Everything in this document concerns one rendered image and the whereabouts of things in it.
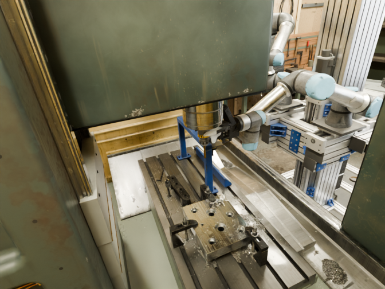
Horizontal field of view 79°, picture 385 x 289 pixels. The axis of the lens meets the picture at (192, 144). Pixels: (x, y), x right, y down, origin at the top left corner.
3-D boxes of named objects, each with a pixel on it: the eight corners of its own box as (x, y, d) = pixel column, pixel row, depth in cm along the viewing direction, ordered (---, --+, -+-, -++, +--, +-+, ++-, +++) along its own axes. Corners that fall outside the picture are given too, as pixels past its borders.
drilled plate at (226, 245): (222, 200, 126) (222, 193, 124) (254, 241, 102) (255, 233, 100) (183, 214, 120) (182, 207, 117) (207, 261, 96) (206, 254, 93)
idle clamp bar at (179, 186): (174, 181, 150) (173, 173, 147) (192, 206, 129) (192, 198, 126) (167, 184, 149) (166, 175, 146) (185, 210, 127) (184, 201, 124)
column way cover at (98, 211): (119, 215, 127) (93, 131, 102) (134, 301, 88) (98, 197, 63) (110, 219, 125) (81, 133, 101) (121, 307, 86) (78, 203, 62)
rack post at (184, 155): (188, 153, 179) (185, 118, 165) (191, 157, 175) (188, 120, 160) (176, 157, 176) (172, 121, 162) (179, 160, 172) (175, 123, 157)
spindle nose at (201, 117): (176, 122, 96) (172, 93, 90) (207, 112, 103) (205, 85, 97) (197, 135, 84) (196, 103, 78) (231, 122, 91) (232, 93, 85)
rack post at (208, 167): (215, 186, 143) (213, 144, 129) (219, 191, 139) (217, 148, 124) (200, 191, 140) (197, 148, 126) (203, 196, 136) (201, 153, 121)
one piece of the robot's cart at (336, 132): (341, 119, 167) (342, 111, 164) (373, 131, 149) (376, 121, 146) (303, 131, 156) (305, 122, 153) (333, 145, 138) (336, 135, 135)
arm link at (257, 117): (266, 128, 112) (268, 111, 108) (250, 133, 106) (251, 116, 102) (254, 122, 118) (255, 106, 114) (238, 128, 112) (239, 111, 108)
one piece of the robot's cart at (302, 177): (297, 187, 217) (313, 98, 176) (308, 195, 206) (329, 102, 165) (289, 190, 214) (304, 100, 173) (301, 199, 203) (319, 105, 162)
